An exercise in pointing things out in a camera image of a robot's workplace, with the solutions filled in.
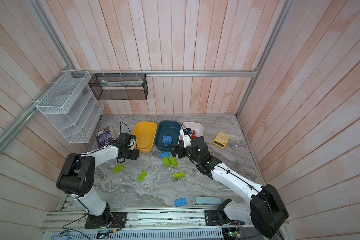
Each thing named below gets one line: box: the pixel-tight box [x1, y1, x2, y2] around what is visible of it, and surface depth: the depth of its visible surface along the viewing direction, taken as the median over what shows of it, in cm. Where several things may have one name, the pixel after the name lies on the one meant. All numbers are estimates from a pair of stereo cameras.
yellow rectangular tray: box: [132, 121, 158, 153], surface depth 109 cm
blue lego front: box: [174, 198, 188, 208], surface depth 80 cm
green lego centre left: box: [162, 156, 171, 167], surface depth 95 cm
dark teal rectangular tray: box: [154, 120, 181, 151], surface depth 109 cm
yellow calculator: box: [212, 131, 231, 149], surface depth 106 cm
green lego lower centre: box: [173, 172, 185, 180], surface depth 88 cm
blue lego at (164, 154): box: [159, 151, 170, 159], surface depth 99 cm
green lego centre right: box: [169, 156, 178, 167], surface depth 94 cm
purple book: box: [95, 126, 117, 149], surface depth 106 cm
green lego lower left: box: [137, 171, 148, 182], surface depth 89 cm
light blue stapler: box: [193, 196, 223, 207], surface depth 79 cm
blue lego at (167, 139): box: [162, 135, 173, 143], surface depth 103 cm
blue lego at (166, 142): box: [162, 140, 172, 147], surface depth 103 cm
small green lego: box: [113, 163, 125, 174], surface depth 92 cm
